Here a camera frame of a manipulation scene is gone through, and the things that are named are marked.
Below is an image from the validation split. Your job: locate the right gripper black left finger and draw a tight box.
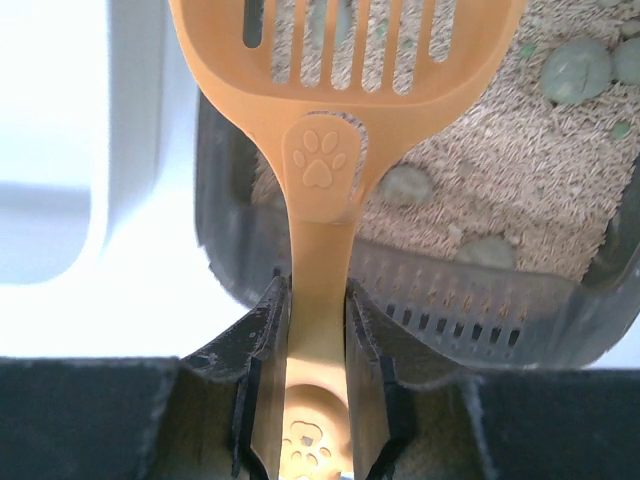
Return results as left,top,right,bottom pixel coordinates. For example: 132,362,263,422
183,276,290,479

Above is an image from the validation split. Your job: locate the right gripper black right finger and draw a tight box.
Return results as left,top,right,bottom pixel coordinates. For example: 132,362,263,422
344,279,453,479

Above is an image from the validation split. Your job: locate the orange plastic litter scoop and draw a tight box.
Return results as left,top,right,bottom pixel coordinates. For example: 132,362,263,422
170,1,525,479

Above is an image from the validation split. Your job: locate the grey-green litter clump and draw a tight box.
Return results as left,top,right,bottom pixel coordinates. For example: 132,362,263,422
305,0,356,51
454,236,516,269
539,37,613,105
377,164,434,205
612,38,640,85

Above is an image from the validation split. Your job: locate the dark grey litter box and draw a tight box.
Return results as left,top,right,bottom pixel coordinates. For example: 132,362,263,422
196,1,639,368

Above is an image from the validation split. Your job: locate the white plastic waste tub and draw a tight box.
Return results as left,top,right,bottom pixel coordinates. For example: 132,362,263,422
0,0,201,286

